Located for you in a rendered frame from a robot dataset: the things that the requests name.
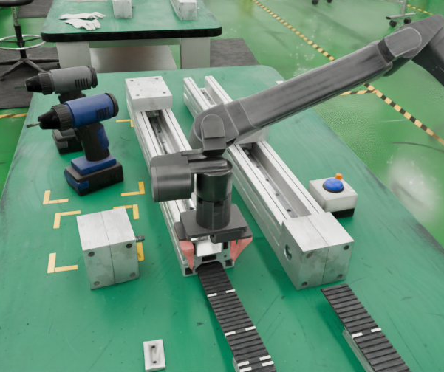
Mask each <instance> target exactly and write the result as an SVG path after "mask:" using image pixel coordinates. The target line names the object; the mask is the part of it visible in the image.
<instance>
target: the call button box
mask: <svg viewBox="0 0 444 372"><path fill-rule="evenodd" d="M327 179H330V178H327ZM327 179H318V180H313V181H310V182H309V187H308V193H309V194H310V195H311V196H312V197H313V198H314V199H315V201H316V202H317V203H318V205H319V206H320V207H321V208H322V210H323V211H324V212H325V213H327V212H330V213H331V214H332V215H333V216H334V218H335V219H338V218H345V217H350V216H353V214H354V211H355V209H354V208H355V204H356V201H357V197H358V195H357V193H356V192H355V191H354V190H353V189H352V188H351V187H350V186H349V185H348V184H347V183H346V182H345V181H344V180H343V179H342V180H341V181H342V182H343V188H342V189H341V190H330V189H327V188H326V187H325V186H324V183H325V181H326V180H327Z"/></svg>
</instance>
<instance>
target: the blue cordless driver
mask: <svg viewBox="0 0 444 372"><path fill-rule="evenodd" d="M118 112H119V107H118V103H117V100H116V98H115V96H114V95H113V94H111V93H110V92H107V93H105V94H104V93H100V94H95V95H92V96H88V97H82V98H79V99H76V100H70V101H67V102H64V104H62V103H61V104H58V105H54V106H52V108H51V110H49V111H47V112H45V113H44V114H42V115H40V116H38V122H37V123H32V124H29V125H27V128H30V127H33V126H37V125H39V126H40V128H41V129H42V130H51V129H58V130H59V131H60V132H62V131H66V130H69V129H71V128H72V129H74V132H75V136H76V139H77V141H79V142H80V141H81V144H82V147H83V151H84V153H85V156H81V157H78V158H76V159H72V160H71V165H70V166H68V167H66V168H65V171H64V175H65V178H66V180H67V183H68V185H69V186H70V187H71V188H72V189H73V190H74V191H75V192H76V193H77V194H78V195H79V196H84V195H86V194H89V193H92V192H95V191H97V190H100V189H103V188H105V187H108V186H111V185H114V184H117V183H119V182H122V181H123V166H122V165H121V164H120V163H119V162H118V161H117V160H116V159H115V157H113V156H112V155H111V154H110V152H109V149H108V147H109V140H108V137H107V135H106V130H105V128H104V125H103V123H99V122H101V121H104V120H108V119H111V118H112V117H116V116H117V113H118Z"/></svg>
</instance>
